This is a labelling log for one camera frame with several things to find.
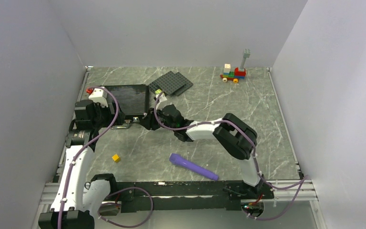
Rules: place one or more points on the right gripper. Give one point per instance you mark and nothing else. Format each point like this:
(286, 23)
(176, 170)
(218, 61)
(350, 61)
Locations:
(149, 121)

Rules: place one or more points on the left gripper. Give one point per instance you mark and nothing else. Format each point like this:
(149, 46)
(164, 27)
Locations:
(111, 116)

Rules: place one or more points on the black poker set case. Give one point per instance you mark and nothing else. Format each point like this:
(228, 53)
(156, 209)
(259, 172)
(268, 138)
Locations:
(133, 101)

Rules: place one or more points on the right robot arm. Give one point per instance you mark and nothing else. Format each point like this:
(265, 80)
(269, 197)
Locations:
(234, 135)

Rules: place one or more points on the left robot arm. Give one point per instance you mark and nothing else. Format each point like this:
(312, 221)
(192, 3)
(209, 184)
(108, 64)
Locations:
(75, 164)

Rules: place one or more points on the small yellow cube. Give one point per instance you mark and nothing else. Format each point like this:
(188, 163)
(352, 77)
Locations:
(116, 158)

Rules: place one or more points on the dark grey building baseplate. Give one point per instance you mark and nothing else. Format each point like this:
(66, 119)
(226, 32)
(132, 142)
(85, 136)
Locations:
(169, 83)

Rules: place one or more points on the purple flashlight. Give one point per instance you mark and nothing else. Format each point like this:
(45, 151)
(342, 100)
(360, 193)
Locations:
(178, 160)

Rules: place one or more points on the toy brick train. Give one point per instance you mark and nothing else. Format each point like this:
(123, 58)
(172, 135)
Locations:
(238, 73)

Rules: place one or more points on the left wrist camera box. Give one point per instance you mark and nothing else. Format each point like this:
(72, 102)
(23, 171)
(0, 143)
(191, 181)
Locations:
(98, 95)

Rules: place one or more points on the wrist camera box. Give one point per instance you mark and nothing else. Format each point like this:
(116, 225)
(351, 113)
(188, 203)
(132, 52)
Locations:
(161, 98)
(98, 95)

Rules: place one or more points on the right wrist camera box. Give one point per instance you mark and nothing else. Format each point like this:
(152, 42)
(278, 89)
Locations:
(161, 98)

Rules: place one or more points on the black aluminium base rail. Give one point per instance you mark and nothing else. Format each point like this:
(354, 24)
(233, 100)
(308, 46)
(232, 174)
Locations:
(131, 197)

